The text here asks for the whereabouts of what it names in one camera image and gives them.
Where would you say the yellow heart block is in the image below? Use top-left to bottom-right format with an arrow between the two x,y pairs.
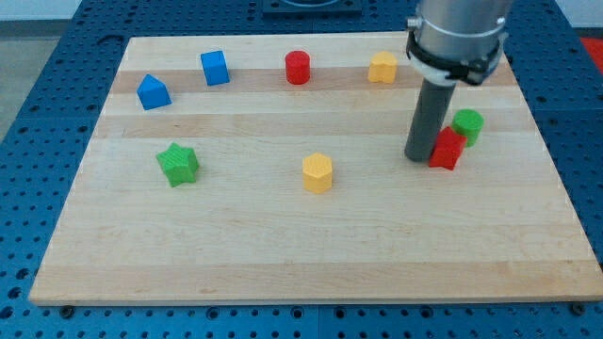
367,51 -> 398,84

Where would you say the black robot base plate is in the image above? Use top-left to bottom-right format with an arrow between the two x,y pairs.
262,0 -> 364,17

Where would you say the green star block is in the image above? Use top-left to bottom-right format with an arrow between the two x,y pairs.
156,142 -> 200,187

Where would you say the wooden board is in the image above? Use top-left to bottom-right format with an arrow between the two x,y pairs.
29,32 -> 602,306

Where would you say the green cylinder block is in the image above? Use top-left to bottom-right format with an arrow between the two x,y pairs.
451,109 -> 484,148

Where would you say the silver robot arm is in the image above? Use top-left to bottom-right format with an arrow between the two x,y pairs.
404,0 -> 513,162

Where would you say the blue pentagon block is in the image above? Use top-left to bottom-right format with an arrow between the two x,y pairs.
137,73 -> 171,110

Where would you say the red cylinder block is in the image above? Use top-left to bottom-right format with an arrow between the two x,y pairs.
285,50 -> 311,85

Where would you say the blue cube block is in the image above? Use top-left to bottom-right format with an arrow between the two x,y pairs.
200,51 -> 230,86

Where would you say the red star block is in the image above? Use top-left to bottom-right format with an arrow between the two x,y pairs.
428,126 -> 468,170

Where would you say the yellow hexagon block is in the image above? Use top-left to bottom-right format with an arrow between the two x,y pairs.
302,153 -> 334,194

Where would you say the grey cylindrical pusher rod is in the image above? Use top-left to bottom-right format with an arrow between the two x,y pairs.
404,79 -> 456,162

